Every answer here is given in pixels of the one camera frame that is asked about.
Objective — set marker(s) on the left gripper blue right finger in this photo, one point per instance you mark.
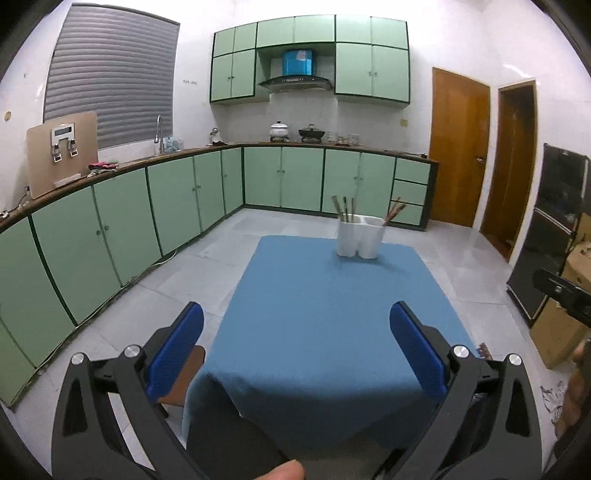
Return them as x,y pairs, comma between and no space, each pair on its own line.
449,375

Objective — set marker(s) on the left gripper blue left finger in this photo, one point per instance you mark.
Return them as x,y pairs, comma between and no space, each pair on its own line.
145,374

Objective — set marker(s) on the red orange floral chopstick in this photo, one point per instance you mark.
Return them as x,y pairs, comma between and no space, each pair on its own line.
396,209

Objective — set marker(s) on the green lower kitchen cabinets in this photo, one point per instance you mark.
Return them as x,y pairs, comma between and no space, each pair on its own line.
64,257

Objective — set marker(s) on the green kitchen cabinets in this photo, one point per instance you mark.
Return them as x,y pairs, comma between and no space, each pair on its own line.
366,57
64,257

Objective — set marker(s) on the green upper kitchen cabinets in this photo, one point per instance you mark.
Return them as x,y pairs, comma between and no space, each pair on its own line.
366,57

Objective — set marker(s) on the person's thumb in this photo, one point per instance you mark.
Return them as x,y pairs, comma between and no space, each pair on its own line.
291,470

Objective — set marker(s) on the cardboard box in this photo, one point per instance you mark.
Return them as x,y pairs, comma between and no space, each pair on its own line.
555,333

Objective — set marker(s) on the black cabinet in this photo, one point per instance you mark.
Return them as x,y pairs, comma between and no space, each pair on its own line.
563,194

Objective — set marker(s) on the blue table cloth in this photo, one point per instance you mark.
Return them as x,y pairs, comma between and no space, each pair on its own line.
305,350

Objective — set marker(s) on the white utensil holder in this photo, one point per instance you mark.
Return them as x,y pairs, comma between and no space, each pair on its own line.
361,235

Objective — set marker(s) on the brown wooden door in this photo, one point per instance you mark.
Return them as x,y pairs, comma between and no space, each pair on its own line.
459,143

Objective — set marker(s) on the chrome faucet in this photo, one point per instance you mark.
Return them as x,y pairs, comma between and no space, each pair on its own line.
158,138

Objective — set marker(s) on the kettle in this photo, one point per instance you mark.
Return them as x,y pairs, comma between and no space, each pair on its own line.
216,137

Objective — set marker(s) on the cardboard sheet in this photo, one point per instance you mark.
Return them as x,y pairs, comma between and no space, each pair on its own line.
44,174

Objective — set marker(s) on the white cooking pot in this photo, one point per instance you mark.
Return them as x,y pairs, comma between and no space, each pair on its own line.
279,132

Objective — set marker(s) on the black wok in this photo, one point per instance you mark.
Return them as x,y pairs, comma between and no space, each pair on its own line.
311,134

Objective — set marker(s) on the grey window shutter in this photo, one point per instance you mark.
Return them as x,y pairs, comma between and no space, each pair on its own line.
118,63

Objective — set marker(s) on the range hood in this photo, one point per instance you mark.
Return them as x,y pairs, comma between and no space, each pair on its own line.
292,70

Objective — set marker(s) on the white metal bracket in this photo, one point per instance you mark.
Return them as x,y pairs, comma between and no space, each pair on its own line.
63,141

